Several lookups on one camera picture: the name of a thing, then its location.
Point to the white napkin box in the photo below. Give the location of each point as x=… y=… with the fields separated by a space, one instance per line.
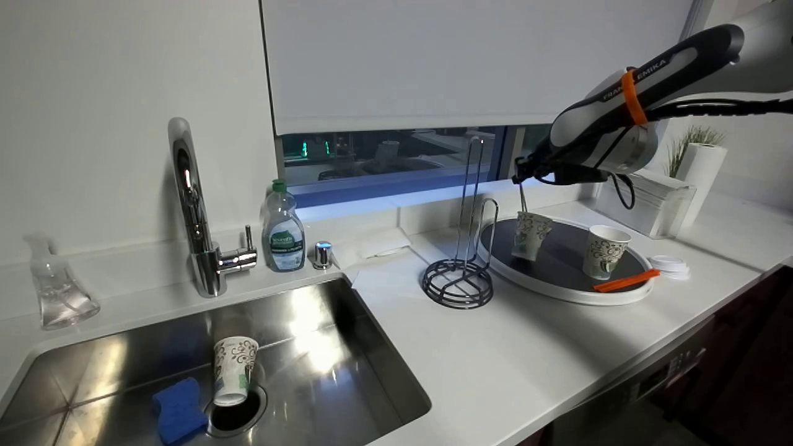
x=645 y=202

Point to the orange stick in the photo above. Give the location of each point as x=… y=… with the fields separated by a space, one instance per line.
x=624 y=283

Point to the blue sponge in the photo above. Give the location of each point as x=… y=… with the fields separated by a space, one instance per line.
x=180 y=415

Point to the wooden stirrer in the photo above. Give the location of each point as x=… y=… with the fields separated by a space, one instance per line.
x=522 y=195

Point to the clear glass carafe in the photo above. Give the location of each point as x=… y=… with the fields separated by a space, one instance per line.
x=61 y=295

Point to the small chrome knob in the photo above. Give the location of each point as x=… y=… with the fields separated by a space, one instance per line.
x=320 y=257

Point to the white roller blind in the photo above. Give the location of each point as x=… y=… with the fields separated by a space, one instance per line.
x=365 y=65

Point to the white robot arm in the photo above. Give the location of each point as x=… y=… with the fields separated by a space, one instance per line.
x=727 y=71

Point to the stainless steel sink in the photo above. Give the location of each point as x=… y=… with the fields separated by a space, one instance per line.
x=327 y=376

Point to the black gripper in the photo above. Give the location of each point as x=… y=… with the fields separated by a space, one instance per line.
x=536 y=165

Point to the green dish soap bottle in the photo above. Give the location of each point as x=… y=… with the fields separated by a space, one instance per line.
x=284 y=233

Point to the round black white tray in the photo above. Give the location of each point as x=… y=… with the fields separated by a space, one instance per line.
x=558 y=268

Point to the patterned paper cup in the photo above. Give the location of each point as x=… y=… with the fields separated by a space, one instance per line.
x=603 y=252
x=532 y=231

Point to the paper cup in sink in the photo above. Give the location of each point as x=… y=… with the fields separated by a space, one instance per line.
x=234 y=371

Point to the black wire paper towel holder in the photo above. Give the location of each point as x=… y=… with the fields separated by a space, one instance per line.
x=465 y=281

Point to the chrome faucet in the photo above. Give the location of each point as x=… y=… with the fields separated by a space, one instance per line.
x=206 y=260

